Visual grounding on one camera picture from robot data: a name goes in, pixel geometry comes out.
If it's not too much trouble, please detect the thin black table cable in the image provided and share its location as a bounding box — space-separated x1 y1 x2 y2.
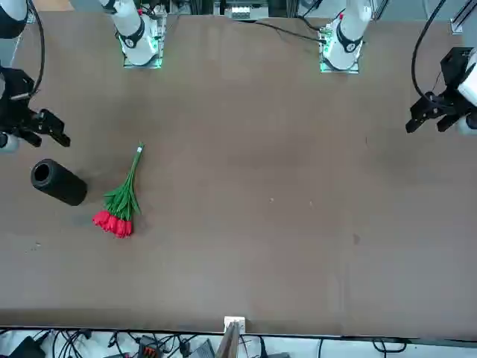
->
230 18 326 43

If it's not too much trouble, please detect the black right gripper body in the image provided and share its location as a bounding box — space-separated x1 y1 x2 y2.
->
0 66 40 132

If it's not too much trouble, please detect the white socket block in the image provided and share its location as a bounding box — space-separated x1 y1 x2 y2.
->
223 315 247 333

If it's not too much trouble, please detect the black looped floor cable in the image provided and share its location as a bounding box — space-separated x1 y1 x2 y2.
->
372 337 410 354

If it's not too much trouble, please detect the black tangled floor cable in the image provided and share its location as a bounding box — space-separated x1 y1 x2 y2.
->
50 328 96 358

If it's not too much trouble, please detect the grey flat box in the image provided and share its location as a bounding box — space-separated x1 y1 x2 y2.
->
192 339 216 358

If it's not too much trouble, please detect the black orange power strip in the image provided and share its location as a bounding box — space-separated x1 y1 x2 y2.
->
136 334 167 358

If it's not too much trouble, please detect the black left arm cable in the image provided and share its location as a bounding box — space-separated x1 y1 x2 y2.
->
411 0 448 101

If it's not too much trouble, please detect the black cylindrical vase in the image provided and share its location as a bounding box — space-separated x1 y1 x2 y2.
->
30 158 89 207

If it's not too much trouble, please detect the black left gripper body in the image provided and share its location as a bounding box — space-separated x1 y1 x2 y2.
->
434 47 476 117

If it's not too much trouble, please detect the black power adapter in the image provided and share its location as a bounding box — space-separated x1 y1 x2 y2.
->
6 335 48 358

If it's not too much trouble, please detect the aluminium corner bracket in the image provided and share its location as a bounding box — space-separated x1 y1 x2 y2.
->
449 3 477 35

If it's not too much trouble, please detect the red tulip bouquet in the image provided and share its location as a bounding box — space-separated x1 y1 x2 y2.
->
92 141 146 240

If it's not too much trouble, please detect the brown wooden board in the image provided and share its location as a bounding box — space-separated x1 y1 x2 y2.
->
215 321 241 358

